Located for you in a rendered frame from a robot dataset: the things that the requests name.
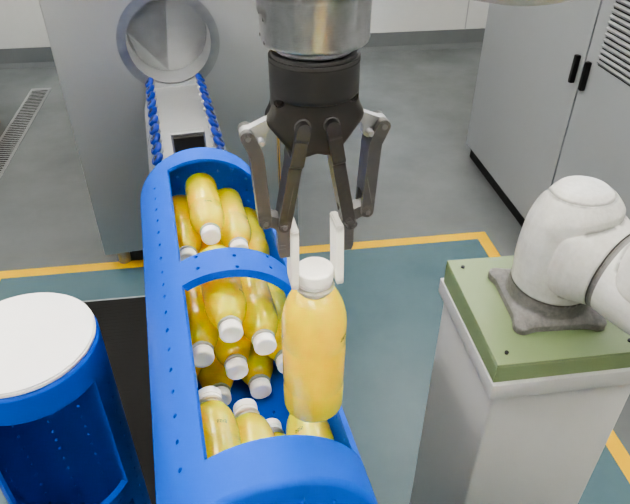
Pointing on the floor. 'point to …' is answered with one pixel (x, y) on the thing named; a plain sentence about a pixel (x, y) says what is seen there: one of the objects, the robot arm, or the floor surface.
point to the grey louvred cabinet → (565, 102)
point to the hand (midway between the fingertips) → (315, 252)
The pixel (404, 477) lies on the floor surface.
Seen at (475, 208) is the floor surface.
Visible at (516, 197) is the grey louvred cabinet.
